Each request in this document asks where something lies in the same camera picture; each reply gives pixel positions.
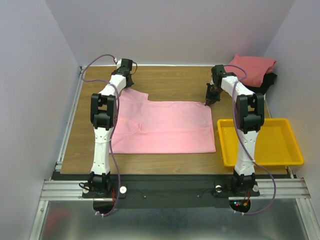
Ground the light pink t-shirt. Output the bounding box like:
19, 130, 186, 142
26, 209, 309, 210
111, 88, 216, 154

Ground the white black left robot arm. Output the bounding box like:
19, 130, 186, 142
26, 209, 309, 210
87, 58, 134, 197

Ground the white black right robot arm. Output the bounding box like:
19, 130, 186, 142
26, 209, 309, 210
205, 64, 265, 195

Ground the folded salmon red t-shirt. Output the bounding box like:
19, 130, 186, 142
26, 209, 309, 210
229, 54, 277, 88

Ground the folded black t-shirt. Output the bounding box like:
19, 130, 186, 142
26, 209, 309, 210
245, 72, 278, 95

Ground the yellow plastic tray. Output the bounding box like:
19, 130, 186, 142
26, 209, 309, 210
217, 118, 304, 167

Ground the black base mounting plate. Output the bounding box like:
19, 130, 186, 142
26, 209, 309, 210
51, 173, 259, 213

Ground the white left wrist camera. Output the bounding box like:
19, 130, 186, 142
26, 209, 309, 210
113, 58, 122, 68

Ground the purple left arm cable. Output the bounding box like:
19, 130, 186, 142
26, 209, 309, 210
80, 53, 126, 218

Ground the aluminium left side rail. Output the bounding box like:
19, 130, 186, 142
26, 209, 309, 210
54, 66, 85, 172

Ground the aluminium front frame rail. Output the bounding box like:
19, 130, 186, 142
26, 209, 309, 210
40, 178, 311, 201

